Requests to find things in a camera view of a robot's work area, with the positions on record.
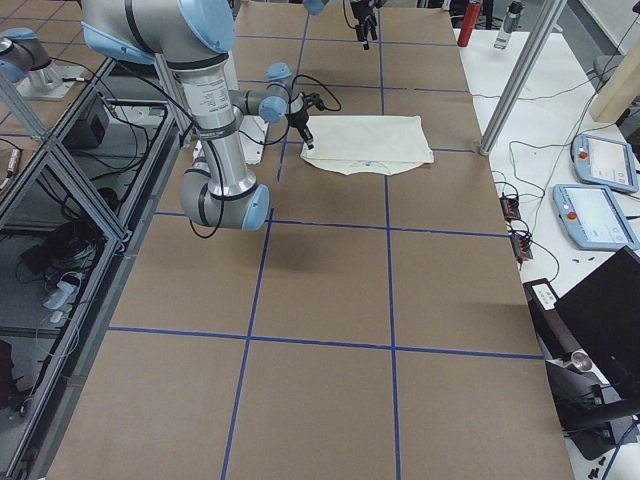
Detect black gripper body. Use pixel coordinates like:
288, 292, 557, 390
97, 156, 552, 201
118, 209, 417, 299
350, 0, 383, 28
290, 107, 310, 134

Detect cream long-sleeve Twinkle shirt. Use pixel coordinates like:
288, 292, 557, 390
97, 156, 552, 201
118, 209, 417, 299
301, 115, 434, 176

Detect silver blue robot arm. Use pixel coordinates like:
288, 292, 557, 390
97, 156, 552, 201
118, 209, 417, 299
302, 0, 386, 50
81, 0, 320, 231

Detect red bottle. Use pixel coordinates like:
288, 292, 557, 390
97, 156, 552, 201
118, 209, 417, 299
457, 0, 482, 48

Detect clear water bottle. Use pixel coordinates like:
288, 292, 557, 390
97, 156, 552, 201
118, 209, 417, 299
493, 1, 523, 50

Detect orange black USB hub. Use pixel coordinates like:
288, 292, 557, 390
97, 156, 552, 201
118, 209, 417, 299
499, 195, 521, 222

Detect far blue teach pendant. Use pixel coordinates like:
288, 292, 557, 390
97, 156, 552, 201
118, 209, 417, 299
571, 134, 639, 194

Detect blue teach pendant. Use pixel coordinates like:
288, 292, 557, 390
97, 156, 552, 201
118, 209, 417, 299
571, 134, 639, 194
552, 184, 639, 252

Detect near blue teach pendant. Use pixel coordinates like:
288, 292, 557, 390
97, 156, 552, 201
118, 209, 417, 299
552, 184, 639, 252

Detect black monitor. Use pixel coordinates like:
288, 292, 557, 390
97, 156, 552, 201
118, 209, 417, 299
555, 247, 639, 398

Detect steel cup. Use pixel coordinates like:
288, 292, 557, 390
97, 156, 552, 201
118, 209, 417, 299
569, 350, 593, 373

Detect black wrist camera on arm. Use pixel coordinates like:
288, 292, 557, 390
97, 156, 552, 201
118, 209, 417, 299
303, 92, 326, 111

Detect aluminium frame post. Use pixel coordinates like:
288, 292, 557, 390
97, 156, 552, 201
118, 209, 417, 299
478, 0, 567, 156

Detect aluminium frame rack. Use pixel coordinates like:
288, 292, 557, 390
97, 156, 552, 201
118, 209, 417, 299
1, 60, 181, 479

